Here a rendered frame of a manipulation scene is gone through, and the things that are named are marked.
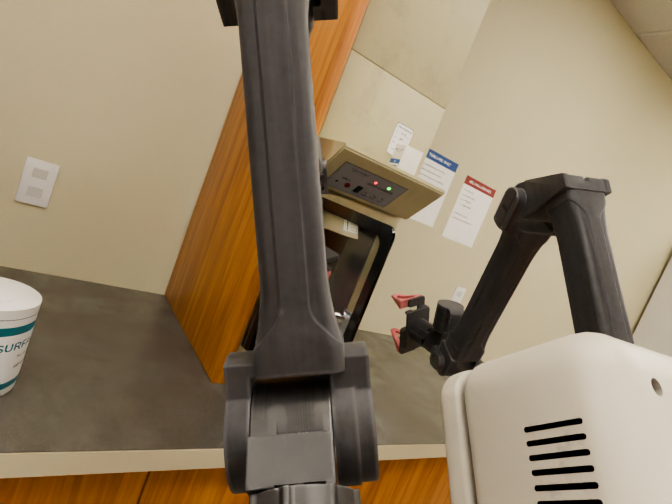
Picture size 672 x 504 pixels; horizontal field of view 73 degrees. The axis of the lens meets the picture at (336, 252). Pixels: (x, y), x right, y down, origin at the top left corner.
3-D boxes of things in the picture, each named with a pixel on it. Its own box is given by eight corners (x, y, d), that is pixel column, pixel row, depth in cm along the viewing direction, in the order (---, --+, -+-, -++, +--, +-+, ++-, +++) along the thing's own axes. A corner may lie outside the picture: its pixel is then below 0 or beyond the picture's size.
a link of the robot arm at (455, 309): (436, 373, 92) (475, 374, 94) (448, 321, 89) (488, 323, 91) (415, 345, 103) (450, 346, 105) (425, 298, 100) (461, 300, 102)
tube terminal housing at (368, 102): (202, 320, 128) (299, 53, 119) (297, 334, 147) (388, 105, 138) (231, 364, 108) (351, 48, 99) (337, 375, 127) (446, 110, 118)
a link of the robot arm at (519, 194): (523, 197, 68) (585, 205, 70) (507, 179, 72) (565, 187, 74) (431, 381, 92) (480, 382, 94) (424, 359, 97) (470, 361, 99)
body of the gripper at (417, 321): (424, 303, 109) (446, 316, 103) (422, 340, 112) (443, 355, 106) (403, 310, 106) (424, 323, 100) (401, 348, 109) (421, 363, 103)
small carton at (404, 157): (387, 167, 110) (396, 143, 109) (403, 174, 112) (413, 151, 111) (396, 169, 106) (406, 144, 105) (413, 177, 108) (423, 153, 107)
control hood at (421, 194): (301, 178, 102) (317, 136, 101) (401, 218, 121) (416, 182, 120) (327, 188, 93) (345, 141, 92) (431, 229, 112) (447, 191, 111)
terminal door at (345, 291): (246, 349, 107) (307, 190, 102) (316, 429, 84) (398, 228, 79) (243, 349, 107) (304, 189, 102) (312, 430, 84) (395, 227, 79)
